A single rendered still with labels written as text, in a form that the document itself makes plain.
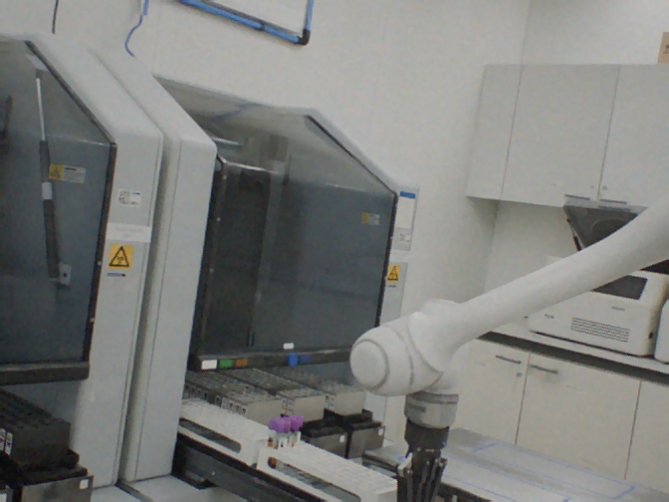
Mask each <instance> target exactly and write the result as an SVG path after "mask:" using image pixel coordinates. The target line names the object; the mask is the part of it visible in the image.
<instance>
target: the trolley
mask: <svg viewBox="0 0 669 502"><path fill-rule="evenodd" d="M407 448H408V444H407V442H406V441H404V442H400V443H396V444H392V445H388V446H384V447H381V448H377V449H373V450H369V451H365V452H363V453H362V454H361V458H360V460H362V461H363V462H362V466H364V467H367V468H369V469H372V470H374V471H376V466H378V467H381V468H383V469H386V470H389V471H391V472H392V473H394V474H396V473H395V469H394V466H395V464H396V463H399V464H401V463H402V462H403V461H404V460H405V453H406V451H407ZM441 456H442V457H445V458H447V459H448V462H447V464H446V467H445V469H444V471H443V474H442V478H441V482H440V485H439V490H441V491H444V492H445V498H444V502H456V498H457V496H458V497H461V498H463V499H467V500H470V501H472V502H669V493H667V492H663V491H660V490H656V489H653V488H650V487H646V486H643V485H640V484H637V483H634V482H630V481H626V480H623V479H620V478H616V476H613V475H610V474H607V473H604V472H600V471H597V470H593V469H590V468H587V467H583V466H580V465H577V464H574V463H571V462H567V461H564V460H561V459H557V458H554V457H550V456H547V455H544V454H541V453H538V452H535V451H534V450H531V449H528V448H526V447H523V446H518V445H515V444H512V443H509V442H506V441H502V440H499V439H496V438H493V437H490V436H486V435H483V434H480V433H477V432H473V431H469V430H466V429H463V428H460V427H459V428H455V429H451V430H449V436H448V442H447V446H446V447H445V448H443V449H441Z"/></svg>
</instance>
